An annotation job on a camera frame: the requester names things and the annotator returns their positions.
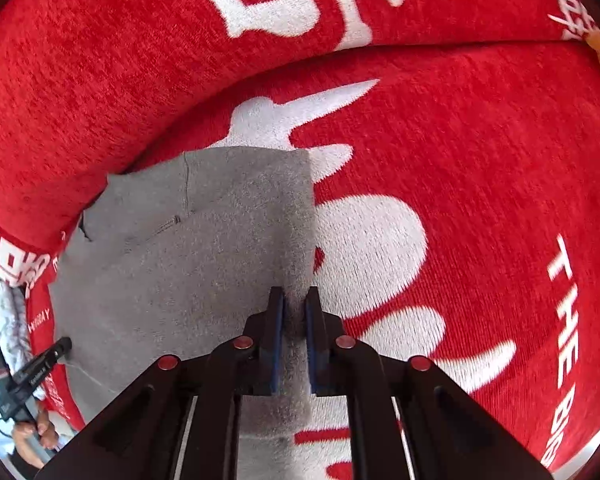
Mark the grey knit sweater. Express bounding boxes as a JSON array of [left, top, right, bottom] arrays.
[[50, 146, 315, 479]]

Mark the white grey patterned blanket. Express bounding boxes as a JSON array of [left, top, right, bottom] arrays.
[[0, 280, 33, 374]]

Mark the person's left hand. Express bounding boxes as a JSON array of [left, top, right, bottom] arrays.
[[12, 405, 59, 469]]

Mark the red bedspread white lettering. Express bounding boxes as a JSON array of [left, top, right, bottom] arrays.
[[24, 39, 600, 480]]

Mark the red pillow white lettering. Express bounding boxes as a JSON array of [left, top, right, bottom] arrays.
[[0, 0, 595, 286]]

